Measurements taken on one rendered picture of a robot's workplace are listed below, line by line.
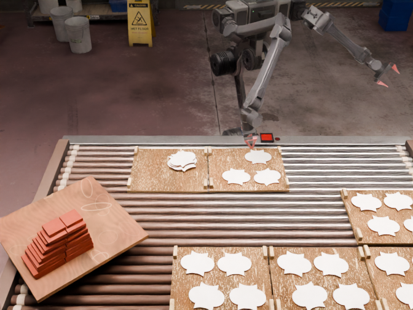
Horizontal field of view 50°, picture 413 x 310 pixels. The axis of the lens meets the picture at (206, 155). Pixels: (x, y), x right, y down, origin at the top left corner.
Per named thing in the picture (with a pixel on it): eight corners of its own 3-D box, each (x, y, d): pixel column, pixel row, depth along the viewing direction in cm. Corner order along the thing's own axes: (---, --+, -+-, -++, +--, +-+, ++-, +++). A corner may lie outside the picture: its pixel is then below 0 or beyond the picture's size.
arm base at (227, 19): (232, 31, 272) (233, 11, 264) (238, 35, 266) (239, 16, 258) (219, 33, 269) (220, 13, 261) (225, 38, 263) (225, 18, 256)
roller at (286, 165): (66, 163, 251) (62, 159, 247) (411, 163, 253) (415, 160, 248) (64, 171, 249) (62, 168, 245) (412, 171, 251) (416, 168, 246)
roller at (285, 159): (67, 157, 255) (65, 154, 251) (408, 158, 256) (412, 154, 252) (66, 165, 253) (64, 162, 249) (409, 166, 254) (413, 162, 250)
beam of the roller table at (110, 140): (65, 143, 272) (63, 135, 268) (406, 143, 273) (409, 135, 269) (61, 151, 265) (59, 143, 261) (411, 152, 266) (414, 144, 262)
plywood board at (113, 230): (-10, 226, 197) (-11, 223, 196) (91, 178, 222) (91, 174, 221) (38, 303, 167) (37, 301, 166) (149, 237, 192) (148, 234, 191)
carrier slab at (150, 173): (136, 150, 256) (135, 148, 255) (207, 151, 256) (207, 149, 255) (126, 192, 228) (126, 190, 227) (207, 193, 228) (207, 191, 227)
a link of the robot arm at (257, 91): (286, 34, 233) (273, 24, 227) (294, 34, 229) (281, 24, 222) (254, 110, 235) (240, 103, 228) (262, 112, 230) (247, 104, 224)
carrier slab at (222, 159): (208, 150, 256) (208, 148, 255) (279, 149, 257) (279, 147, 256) (209, 192, 229) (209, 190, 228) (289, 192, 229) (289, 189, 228)
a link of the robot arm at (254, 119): (259, 101, 233) (248, 95, 228) (272, 109, 224) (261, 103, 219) (247, 121, 235) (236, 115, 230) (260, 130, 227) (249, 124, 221)
